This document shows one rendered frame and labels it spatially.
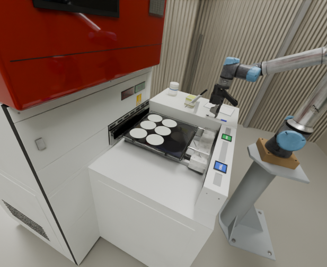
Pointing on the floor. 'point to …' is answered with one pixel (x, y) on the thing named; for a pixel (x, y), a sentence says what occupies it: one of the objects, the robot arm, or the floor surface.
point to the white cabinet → (145, 225)
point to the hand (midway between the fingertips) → (216, 116)
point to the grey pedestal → (246, 194)
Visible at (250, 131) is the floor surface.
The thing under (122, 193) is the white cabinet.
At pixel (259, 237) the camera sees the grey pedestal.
